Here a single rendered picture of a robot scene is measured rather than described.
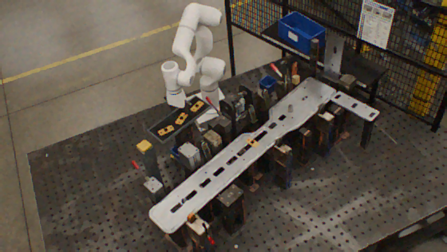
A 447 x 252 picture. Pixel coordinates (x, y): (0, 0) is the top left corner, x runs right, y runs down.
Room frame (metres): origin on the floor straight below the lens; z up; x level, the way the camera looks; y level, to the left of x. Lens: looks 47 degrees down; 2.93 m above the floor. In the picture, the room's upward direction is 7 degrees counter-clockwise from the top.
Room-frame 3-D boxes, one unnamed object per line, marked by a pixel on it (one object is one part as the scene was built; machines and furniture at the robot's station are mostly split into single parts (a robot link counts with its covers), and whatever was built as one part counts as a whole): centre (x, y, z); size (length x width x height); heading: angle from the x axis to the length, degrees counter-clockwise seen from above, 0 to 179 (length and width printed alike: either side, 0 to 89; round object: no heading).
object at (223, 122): (1.76, 0.00, 0.89); 0.13 x 0.11 x 0.38; 39
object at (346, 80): (1.99, -0.81, 0.88); 0.08 x 0.08 x 0.36; 39
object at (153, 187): (1.38, 0.41, 0.88); 0.11 x 0.10 x 0.36; 39
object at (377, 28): (2.19, -1.00, 1.30); 0.23 x 0.02 x 0.31; 39
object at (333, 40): (2.08, -0.73, 1.17); 0.12 x 0.01 x 0.34; 39
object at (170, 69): (1.73, 0.22, 1.49); 0.09 x 0.08 x 0.13; 64
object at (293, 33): (2.48, -0.62, 1.10); 0.30 x 0.17 x 0.13; 32
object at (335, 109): (1.82, -0.69, 0.84); 0.11 x 0.10 x 0.28; 39
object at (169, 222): (1.61, -0.14, 1.00); 1.38 x 0.22 x 0.02; 129
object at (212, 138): (1.64, 0.07, 0.89); 0.13 x 0.11 x 0.38; 39
